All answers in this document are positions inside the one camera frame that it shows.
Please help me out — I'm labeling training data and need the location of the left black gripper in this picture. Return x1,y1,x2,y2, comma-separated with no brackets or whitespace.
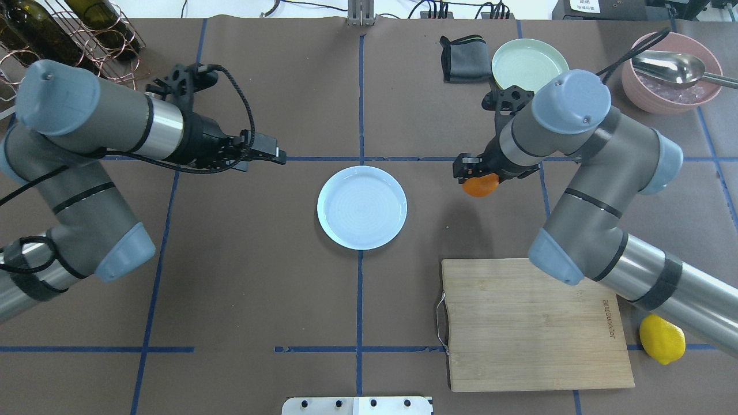
173,112,287,172

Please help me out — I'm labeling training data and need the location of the dark green wine bottle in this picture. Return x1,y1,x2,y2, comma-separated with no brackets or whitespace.
2,1,96,71

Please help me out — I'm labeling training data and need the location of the folded dark grey cloth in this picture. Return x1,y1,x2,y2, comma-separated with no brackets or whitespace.
439,35,493,84

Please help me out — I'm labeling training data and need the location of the aluminium frame post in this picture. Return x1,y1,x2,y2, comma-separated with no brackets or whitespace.
347,0,376,27

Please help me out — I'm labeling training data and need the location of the yellow lemon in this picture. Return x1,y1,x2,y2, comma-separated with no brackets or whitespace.
639,314,686,365

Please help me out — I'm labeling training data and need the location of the light green plate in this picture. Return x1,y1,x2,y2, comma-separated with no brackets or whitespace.
491,39,570,93

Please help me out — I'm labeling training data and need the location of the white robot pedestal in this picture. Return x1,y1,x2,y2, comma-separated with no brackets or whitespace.
281,395,434,414

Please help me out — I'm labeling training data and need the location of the orange mandarin fruit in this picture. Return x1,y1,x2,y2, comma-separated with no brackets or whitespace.
461,173,500,198

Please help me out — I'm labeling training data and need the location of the light blue plate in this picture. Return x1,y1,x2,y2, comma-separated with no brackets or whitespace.
317,165,408,250

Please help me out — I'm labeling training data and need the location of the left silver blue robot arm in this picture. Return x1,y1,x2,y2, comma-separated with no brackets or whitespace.
2,60,287,322

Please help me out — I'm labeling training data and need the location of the bamboo cutting board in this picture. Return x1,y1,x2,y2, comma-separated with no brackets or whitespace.
441,258,635,393

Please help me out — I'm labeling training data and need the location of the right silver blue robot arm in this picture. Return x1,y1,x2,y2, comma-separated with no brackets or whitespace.
453,69,737,357

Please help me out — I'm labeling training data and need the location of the copper wire bottle rack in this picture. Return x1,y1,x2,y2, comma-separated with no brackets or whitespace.
1,1,151,101

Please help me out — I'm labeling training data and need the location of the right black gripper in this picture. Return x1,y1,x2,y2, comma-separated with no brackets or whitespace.
453,141,540,184

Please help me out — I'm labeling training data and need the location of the metal scoop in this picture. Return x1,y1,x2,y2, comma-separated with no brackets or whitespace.
631,50,737,89

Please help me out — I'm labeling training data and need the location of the pink bowl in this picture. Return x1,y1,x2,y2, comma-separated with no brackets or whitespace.
620,32,722,115

